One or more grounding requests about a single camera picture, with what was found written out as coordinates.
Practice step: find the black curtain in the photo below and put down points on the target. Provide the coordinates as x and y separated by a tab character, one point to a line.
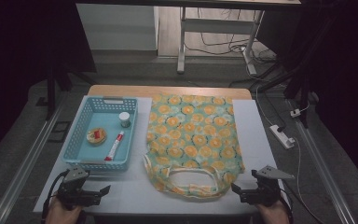
12	62
348	77

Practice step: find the orange print cloth bag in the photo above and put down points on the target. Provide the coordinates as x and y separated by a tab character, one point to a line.
192	137

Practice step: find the pale grey cabinet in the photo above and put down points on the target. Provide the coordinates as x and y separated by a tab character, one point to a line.
118	28

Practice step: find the black stand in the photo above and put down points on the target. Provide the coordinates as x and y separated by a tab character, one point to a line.
51	93
298	84

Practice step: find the white table mat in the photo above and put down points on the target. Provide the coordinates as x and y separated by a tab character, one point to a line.
251	130

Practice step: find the aluminium floor rail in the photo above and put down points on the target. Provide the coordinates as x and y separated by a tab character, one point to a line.
320	161
24	165

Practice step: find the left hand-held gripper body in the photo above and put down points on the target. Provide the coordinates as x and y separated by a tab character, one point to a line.
74	190

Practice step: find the person's left hand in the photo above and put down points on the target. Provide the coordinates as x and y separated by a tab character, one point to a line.
63	215

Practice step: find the white desk frame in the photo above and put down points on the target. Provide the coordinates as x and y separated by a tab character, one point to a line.
217	26

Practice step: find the small white adapter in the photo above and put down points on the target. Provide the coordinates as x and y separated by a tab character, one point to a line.
295	113

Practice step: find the light blue plastic basket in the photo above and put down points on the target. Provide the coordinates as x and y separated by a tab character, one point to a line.
105	123

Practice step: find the white power strip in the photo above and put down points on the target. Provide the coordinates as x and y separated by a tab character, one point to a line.
282	137

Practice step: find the small white-lid jar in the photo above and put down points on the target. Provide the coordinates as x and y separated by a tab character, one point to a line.
124	119

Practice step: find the red and white tube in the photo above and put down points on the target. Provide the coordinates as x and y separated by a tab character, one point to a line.
115	145

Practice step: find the black plug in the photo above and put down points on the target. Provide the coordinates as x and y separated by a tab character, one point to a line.
281	128

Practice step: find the person's right hand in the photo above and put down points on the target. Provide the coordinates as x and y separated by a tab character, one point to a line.
275	214

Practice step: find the black floor plate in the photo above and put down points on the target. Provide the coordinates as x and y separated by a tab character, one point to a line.
59	131

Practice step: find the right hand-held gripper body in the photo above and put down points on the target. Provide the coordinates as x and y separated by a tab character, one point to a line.
267	193

